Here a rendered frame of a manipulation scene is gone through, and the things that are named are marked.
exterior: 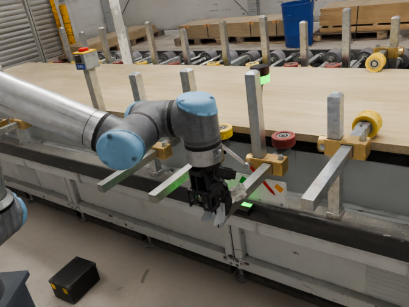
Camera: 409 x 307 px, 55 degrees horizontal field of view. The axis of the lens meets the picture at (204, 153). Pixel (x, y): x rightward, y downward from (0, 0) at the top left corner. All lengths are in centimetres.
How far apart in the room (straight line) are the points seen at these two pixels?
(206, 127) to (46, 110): 34
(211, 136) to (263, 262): 113
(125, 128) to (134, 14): 1032
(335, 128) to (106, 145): 63
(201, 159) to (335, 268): 101
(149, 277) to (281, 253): 76
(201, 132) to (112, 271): 157
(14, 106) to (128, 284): 149
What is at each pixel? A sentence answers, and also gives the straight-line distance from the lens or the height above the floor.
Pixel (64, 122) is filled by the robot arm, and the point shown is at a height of 121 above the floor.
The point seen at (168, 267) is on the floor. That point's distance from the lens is 226.
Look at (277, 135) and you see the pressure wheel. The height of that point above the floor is 91.
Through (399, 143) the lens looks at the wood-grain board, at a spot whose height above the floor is 90.
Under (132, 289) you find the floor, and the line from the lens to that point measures 220.
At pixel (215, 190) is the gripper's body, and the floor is 96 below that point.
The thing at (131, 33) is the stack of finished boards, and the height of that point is 28.
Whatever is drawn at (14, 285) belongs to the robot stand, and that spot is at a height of 60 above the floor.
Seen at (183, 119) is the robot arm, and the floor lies 115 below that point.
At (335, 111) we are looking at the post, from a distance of 112.
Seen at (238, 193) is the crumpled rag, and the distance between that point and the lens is 112.
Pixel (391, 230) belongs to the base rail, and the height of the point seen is 70.
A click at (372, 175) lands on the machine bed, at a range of 143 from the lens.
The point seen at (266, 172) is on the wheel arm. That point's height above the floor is 85.
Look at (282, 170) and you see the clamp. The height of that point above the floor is 84.
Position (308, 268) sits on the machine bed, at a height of 21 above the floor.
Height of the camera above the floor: 146
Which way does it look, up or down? 25 degrees down
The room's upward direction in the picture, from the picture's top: 9 degrees counter-clockwise
